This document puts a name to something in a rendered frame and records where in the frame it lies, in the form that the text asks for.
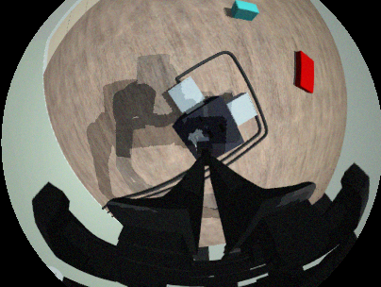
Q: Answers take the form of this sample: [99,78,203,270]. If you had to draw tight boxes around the red flat block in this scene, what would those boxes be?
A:
[296,51,315,93]

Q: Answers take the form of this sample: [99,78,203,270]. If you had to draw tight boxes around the teal rectangular block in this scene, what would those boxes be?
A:
[231,0,259,22]

